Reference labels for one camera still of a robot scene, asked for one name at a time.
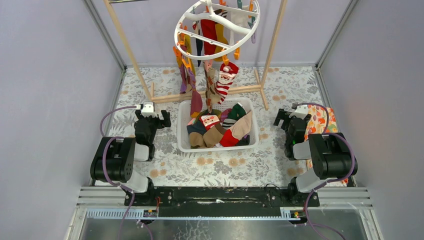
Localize beige tan sock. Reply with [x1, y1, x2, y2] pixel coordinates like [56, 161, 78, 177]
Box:
[229, 111, 253, 140]

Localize red striped santa sock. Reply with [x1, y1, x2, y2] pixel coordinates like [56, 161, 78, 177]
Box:
[214, 62, 239, 104]

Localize orange clothespin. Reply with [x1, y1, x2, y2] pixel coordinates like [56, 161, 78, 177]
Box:
[221, 54, 230, 66]
[233, 47, 241, 60]

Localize white round clip hanger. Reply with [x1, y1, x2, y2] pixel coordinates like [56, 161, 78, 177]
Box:
[173, 0, 261, 62]

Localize dark green sock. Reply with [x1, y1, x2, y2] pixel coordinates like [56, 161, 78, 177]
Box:
[227, 102, 246, 121]

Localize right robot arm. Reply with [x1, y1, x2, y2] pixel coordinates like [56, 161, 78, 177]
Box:
[273, 106, 358, 206]

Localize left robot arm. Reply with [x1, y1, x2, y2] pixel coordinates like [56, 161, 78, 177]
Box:
[89, 104, 172, 206]

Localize floral folded cloth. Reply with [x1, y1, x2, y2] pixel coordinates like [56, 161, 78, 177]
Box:
[304, 104, 349, 185]

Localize white plastic basket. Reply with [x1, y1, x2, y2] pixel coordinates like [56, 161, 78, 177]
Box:
[176, 96, 259, 153]

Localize navy sock in basket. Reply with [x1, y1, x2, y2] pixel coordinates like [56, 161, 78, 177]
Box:
[186, 120, 208, 135]

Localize wooden drying rack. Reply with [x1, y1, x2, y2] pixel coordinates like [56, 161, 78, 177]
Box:
[103, 0, 288, 112]

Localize floral table mat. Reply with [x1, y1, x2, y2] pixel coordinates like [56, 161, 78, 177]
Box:
[108, 66, 324, 187]

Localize brown sock in basket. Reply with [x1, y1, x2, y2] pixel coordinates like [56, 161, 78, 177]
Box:
[188, 124, 226, 149]

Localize purple striped hanging sock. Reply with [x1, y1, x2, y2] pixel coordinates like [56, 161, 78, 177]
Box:
[176, 52, 203, 118]

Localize plaid beige sock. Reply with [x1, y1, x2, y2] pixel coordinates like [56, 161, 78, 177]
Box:
[203, 60, 221, 113]

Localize red sock in basket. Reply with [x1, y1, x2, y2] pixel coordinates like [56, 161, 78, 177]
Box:
[219, 129, 240, 147]

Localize navy hanging sock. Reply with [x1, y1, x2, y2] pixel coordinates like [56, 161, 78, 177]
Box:
[192, 21, 203, 56]

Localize yellow hanging sock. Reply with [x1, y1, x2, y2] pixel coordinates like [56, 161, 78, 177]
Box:
[183, 34, 196, 75]

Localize white hanging sock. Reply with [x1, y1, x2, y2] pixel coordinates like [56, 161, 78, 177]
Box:
[227, 9, 252, 35]

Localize mustard hanging sock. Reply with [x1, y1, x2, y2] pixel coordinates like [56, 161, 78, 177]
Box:
[214, 23, 229, 62]

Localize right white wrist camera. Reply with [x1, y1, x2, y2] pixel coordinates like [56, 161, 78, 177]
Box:
[289, 103, 309, 117]

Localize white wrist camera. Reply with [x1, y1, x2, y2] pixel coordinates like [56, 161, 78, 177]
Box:
[135, 101, 158, 119]
[289, 103, 309, 117]

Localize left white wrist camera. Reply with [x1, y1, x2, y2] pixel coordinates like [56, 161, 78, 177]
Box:
[135, 101, 158, 119]

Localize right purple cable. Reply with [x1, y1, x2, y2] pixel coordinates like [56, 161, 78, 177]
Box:
[293, 102, 357, 240]

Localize purple cable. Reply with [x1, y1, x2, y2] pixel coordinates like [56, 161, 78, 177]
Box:
[293, 102, 357, 240]
[99, 105, 155, 240]

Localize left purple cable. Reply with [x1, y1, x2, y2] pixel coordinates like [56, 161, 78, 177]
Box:
[99, 105, 155, 240]

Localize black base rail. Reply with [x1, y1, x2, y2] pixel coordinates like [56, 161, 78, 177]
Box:
[124, 183, 320, 218]

